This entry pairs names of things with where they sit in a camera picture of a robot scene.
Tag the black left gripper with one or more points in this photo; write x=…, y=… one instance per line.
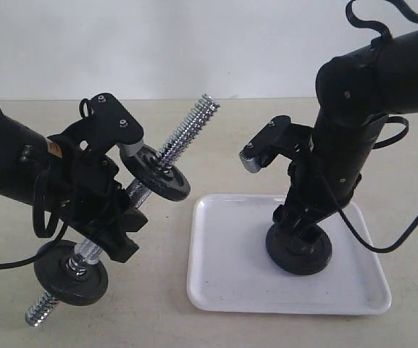
x=83, y=193

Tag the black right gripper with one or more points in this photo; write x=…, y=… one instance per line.
x=315, y=193

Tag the black weight plate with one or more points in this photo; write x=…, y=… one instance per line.
x=295, y=255
x=63, y=283

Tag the chrome spin-lock collar nut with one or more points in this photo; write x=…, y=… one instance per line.
x=77, y=264

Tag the chrome threaded dumbbell bar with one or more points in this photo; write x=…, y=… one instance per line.
x=169, y=153

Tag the black weight plate end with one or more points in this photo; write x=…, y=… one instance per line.
x=167, y=182

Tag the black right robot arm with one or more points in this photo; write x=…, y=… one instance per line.
x=358, y=93

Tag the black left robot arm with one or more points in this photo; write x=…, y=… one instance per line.
x=24, y=154

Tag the white rectangular plastic tray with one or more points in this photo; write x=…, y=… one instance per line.
x=229, y=269

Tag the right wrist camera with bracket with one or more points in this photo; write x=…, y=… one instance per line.
x=280, y=136

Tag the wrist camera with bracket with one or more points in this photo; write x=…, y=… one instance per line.
x=280, y=136
x=104, y=122

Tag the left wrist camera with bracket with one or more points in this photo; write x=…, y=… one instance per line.
x=104, y=122

